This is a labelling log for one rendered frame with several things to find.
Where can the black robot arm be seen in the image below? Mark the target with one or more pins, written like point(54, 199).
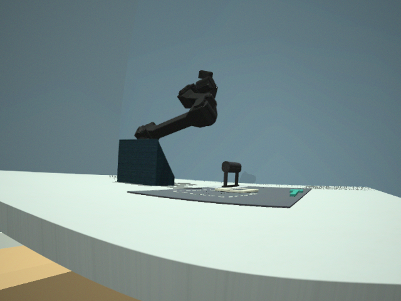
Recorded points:
point(200, 98)

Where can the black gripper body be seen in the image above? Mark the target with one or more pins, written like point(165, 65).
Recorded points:
point(204, 74)

